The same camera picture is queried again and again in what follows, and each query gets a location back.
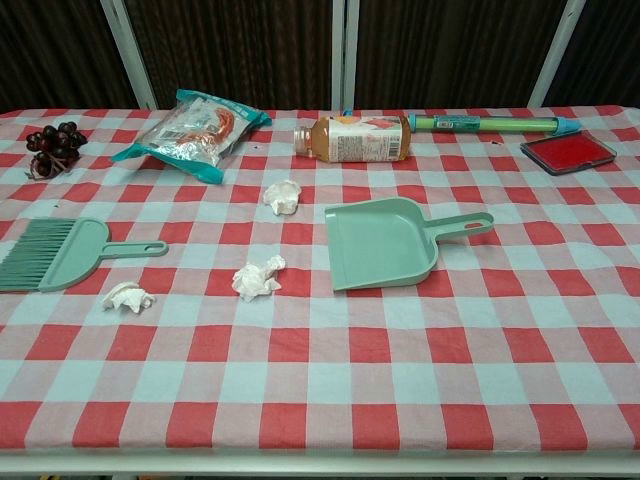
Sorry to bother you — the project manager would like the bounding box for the white table frame edge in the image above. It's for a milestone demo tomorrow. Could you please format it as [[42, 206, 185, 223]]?
[[0, 451, 640, 480]]

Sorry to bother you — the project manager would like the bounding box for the green hand broom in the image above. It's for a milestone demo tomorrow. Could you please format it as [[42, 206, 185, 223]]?
[[0, 217, 169, 294]]

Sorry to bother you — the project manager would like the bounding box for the tea bottle with label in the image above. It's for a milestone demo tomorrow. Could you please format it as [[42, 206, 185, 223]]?
[[292, 114, 414, 164]]

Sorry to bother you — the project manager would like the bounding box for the green plastic dustpan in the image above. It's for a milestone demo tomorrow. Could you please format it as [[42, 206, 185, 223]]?
[[323, 196, 496, 292]]

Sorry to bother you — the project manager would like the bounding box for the dark purple grape bunch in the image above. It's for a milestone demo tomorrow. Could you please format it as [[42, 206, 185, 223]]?
[[24, 121, 89, 180]]

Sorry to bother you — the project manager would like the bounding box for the teal clear snack bag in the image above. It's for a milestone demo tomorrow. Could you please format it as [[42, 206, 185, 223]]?
[[110, 88, 274, 185]]

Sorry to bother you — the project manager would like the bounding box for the white tissue ball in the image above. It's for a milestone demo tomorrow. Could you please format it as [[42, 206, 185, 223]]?
[[262, 179, 303, 216], [102, 281, 156, 315], [232, 253, 287, 302]]

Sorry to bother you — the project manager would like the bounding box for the green blue toy water pump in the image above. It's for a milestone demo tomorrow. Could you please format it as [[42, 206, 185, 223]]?
[[342, 108, 581, 136]]

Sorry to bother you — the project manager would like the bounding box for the brown partition panel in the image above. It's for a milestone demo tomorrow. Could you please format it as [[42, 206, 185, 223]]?
[[353, 0, 569, 110], [543, 0, 640, 107], [123, 0, 335, 111], [0, 0, 139, 115]]

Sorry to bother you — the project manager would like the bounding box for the red white checkered tablecloth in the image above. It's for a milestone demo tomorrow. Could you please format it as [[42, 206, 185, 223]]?
[[0, 103, 640, 459]]

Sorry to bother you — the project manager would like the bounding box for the white partition post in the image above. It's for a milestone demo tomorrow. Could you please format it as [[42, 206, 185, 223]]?
[[98, 0, 160, 110], [527, 0, 587, 107], [329, 0, 360, 111]]

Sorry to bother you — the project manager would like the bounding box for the red ink pad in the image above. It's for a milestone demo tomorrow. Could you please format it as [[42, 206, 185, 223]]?
[[519, 130, 615, 176]]

